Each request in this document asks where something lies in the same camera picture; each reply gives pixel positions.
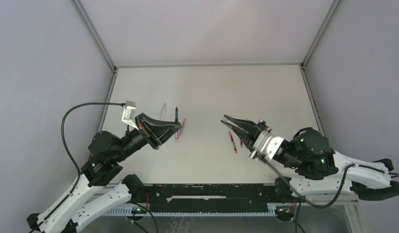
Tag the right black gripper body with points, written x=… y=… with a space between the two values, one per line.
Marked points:
x=252 y=153

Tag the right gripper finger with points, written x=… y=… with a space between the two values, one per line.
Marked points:
x=241 y=126
x=248 y=140

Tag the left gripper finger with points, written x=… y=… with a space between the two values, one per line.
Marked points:
x=151 y=122
x=163 y=134

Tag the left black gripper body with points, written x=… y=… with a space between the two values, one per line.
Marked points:
x=147 y=132

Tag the black gel pen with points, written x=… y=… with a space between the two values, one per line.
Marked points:
x=177 y=121

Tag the dark red gel pen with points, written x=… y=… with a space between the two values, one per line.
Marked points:
x=233 y=142

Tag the pink gel pen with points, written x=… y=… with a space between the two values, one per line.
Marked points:
x=183 y=125

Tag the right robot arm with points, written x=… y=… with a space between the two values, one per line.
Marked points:
x=320 y=169

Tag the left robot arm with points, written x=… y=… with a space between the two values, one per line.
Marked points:
x=74 y=210

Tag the blue capped white marker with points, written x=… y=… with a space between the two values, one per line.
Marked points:
x=163 y=111

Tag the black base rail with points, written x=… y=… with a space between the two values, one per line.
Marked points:
x=211 y=198

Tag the white cable tray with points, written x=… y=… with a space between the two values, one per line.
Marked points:
x=130 y=211

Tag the aluminium frame left post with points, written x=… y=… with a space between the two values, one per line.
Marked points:
x=92 y=31

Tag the aluminium frame post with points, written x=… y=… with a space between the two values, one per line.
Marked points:
x=331 y=13
x=92 y=31

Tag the aluminium frame back rail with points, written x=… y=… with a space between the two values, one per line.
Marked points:
x=213 y=65

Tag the aluminium frame right post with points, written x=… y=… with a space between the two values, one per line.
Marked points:
x=331 y=13

